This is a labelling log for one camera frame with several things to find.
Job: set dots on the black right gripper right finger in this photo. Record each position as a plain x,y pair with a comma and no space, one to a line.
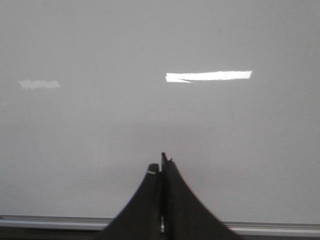
185,217

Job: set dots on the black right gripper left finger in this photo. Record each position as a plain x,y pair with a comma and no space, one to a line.
140,219

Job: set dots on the white whiteboard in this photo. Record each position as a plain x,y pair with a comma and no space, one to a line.
93,91

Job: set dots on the aluminium whiteboard tray rail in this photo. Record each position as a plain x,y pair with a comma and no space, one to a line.
97,223

